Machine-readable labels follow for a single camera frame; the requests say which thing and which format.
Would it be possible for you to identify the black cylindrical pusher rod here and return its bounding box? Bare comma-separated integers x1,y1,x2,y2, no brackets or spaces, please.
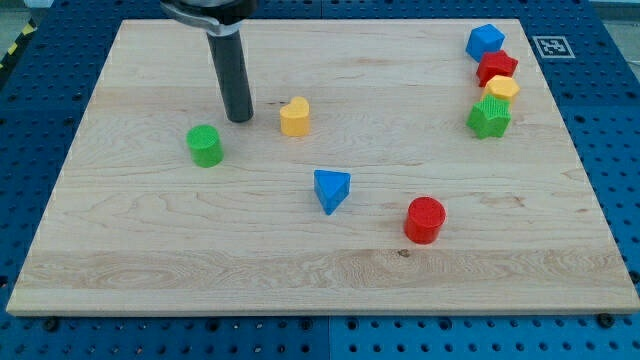
207,31,254,123

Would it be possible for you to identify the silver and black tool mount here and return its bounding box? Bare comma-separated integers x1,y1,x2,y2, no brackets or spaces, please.
160,0,259,37

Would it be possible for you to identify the yellow heart block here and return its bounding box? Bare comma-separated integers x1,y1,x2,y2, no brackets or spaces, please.
279,96,311,137

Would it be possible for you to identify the green cylinder block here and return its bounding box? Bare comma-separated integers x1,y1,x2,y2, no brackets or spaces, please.
186,124,224,168

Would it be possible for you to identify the blue triangle block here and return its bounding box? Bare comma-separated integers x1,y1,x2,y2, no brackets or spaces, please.
314,169,351,215

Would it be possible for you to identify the light wooden board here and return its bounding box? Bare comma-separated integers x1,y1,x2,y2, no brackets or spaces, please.
7,19,639,317

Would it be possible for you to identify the blue cube block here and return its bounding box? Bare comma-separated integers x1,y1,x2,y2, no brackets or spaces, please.
465,23,506,62

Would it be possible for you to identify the red cylinder block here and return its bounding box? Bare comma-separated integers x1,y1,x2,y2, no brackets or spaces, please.
404,197,446,245

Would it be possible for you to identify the green star block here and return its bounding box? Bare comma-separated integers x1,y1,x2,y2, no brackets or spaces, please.
466,95,511,139

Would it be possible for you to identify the red star block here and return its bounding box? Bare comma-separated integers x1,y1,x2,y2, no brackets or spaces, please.
476,50,519,87

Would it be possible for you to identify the yellow hexagon block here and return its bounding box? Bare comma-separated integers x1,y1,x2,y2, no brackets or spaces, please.
481,75,521,105

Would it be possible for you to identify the white fiducial marker tag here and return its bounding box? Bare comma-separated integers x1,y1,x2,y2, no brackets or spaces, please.
533,35,575,59

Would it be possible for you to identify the black bolt front left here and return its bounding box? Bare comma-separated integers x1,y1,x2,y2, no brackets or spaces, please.
42,317,60,332

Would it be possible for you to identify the black bolt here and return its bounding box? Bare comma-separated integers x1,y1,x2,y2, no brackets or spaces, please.
596,313,616,329
42,317,60,332

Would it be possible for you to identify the black bolt front right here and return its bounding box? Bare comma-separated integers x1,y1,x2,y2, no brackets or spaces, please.
596,313,616,329

